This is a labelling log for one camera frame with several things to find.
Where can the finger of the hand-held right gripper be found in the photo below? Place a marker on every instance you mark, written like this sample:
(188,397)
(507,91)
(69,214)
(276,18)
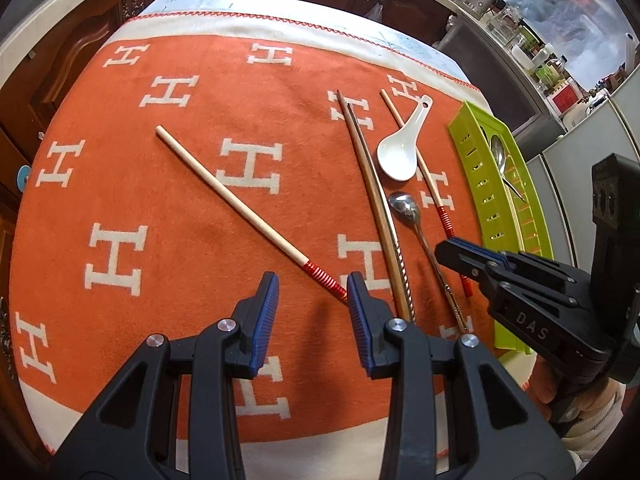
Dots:
(460,265)
(535,267)

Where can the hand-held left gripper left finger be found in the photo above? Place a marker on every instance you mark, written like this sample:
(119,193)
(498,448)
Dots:
(267,310)

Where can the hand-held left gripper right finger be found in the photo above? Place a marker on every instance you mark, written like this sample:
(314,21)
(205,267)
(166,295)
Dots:
(356,310)

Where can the medium silver metal spoon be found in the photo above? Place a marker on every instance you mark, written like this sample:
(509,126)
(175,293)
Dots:
(512,182)

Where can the green plastic utensil tray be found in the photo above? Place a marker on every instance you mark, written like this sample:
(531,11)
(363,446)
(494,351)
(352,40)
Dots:
(480,170)

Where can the large silver metal spoon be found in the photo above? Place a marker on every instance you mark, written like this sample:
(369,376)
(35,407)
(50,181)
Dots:
(497,152)

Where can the light wooden chopstick red striped end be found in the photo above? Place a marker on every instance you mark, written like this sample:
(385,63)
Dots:
(225,190)
(425,175)

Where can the person's right hand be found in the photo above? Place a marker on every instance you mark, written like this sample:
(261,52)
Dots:
(545,390)

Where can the dark brown wooden chopstick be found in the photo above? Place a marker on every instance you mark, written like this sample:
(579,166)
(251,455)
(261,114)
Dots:
(381,225)

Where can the grey cabinet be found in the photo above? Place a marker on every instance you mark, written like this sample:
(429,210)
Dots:
(570,180)

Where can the white ceramic spoon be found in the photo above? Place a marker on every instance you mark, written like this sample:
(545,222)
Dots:
(397,155)

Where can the red box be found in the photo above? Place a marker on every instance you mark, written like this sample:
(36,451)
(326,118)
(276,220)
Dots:
(562,100)

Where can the orange patterned blanket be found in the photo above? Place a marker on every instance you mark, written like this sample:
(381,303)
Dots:
(150,185)

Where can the clear plastic sheet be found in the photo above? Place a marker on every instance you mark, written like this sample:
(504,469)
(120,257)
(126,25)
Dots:
(565,15)

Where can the blue round knob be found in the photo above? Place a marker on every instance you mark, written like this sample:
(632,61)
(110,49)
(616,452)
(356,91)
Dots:
(22,176)

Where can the white kitchen countertop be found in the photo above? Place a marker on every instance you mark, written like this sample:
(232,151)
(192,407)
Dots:
(30,45)

